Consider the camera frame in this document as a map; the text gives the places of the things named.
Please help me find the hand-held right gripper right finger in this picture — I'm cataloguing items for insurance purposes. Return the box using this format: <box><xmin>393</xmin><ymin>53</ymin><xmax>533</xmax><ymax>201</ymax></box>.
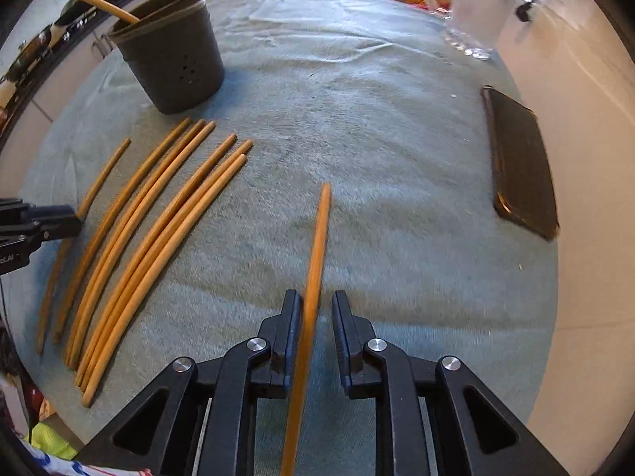
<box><xmin>331</xmin><ymin>290</ymin><xmax>571</xmax><ymax>476</ymax></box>

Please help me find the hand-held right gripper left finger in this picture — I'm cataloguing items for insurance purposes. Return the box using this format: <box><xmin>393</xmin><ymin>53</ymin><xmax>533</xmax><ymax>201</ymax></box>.
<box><xmin>77</xmin><ymin>290</ymin><xmax>304</xmax><ymax>476</ymax></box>

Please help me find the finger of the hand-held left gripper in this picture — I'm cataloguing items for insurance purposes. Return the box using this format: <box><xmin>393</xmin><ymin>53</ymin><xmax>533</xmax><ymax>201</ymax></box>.
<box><xmin>27</xmin><ymin>203</ymin><xmax>83</xmax><ymax>244</ymax></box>

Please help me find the wooden chopstick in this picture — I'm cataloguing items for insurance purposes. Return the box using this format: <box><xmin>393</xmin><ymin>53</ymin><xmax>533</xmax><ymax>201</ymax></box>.
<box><xmin>48</xmin><ymin>0</ymin><xmax>141</xmax><ymax>25</ymax></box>
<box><xmin>279</xmin><ymin>183</ymin><xmax>332</xmax><ymax>476</ymax></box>

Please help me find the row of wooden chopsticks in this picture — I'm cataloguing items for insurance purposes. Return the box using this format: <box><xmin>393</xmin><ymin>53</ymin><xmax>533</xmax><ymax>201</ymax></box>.
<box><xmin>36</xmin><ymin>117</ymin><xmax>255</xmax><ymax>409</ymax></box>

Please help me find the black utensil holder cup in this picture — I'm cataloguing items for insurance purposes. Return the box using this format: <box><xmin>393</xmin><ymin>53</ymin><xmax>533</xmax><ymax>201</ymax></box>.
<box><xmin>106</xmin><ymin>0</ymin><xmax>225</xmax><ymax>115</ymax></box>

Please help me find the teal table cloth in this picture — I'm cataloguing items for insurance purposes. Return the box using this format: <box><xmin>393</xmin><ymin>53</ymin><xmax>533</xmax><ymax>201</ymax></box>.
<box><xmin>15</xmin><ymin>0</ymin><xmax>561</xmax><ymax>476</ymax></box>

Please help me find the yellow-green cloth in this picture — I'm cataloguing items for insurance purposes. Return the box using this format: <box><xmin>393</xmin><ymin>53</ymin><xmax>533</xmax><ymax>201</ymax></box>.
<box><xmin>27</xmin><ymin>419</ymin><xmax>79</xmax><ymax>460</ymax></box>

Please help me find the striped white cloth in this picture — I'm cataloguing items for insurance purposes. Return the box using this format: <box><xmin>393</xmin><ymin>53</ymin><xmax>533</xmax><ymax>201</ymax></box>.
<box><xmin>25</xmin><ymin>443</ymin><xmax>154</xmax><ymax>476</ymax></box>

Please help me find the dark rectangular case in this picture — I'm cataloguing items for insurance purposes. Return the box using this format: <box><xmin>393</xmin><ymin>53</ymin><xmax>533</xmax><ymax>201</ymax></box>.
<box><xmin>480</xmin><ymin>85</ymin><xmax>560</xmax><ymax>242</ymax></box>

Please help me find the clear glass pitcher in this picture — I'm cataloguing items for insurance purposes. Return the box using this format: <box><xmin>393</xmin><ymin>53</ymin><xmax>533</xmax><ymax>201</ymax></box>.
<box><xmin>425</xmin><ymin>0</ymin><xmax>521</xmax><ymax>60</ymax></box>

